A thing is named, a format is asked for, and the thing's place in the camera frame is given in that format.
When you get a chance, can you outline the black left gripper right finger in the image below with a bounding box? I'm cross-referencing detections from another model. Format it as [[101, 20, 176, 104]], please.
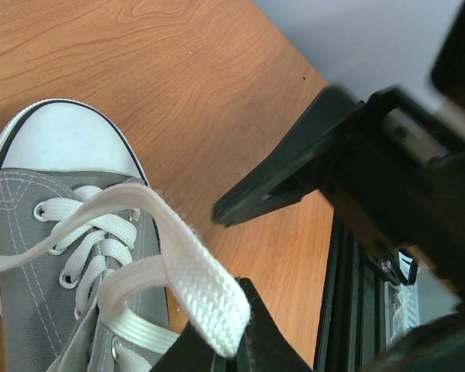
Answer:
[[226, 277, 311, 372]]

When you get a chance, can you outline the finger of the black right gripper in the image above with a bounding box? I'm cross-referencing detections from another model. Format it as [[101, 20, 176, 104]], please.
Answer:
[[212, 86, 363, 227]]

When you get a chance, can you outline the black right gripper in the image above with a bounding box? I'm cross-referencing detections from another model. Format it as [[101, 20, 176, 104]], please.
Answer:
[[317, 88, 465, 291]]

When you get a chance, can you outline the white shoelace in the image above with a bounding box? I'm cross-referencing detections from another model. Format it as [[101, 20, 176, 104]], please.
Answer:
[[0, 183, 250, 371]]

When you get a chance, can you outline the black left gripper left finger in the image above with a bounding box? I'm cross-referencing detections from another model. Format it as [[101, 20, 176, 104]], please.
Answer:
[[150, 322, 226, 372]]

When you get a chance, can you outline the grey canvas sneaker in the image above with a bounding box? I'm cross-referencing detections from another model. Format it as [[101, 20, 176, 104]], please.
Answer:
[[0, 98, 176, 371]]

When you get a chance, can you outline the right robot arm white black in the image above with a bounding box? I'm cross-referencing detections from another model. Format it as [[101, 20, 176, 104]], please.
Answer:
[[212, 2, 465, 371]]

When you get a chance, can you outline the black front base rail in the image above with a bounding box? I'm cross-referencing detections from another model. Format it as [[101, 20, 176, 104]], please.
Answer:
[[312, 216, 422, 372]]

